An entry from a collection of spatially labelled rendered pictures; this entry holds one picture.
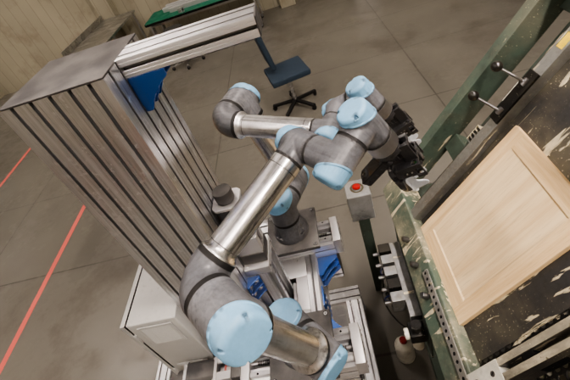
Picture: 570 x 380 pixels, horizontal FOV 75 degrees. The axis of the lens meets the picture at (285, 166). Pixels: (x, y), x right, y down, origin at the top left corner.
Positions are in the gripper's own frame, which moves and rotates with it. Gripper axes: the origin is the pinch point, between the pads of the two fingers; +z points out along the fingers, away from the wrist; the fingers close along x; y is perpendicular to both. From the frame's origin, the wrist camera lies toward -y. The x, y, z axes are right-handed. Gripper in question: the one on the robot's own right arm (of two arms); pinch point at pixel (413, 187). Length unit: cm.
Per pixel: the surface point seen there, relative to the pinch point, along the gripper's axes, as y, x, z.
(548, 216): 24.8, -0.1, 36.1
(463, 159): 6, 34, 45
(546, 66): 40, 45, 25
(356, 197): -46, 39, 53
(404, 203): -27, 34, 62
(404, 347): -61, -15, 118
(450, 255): -10, 3, 56
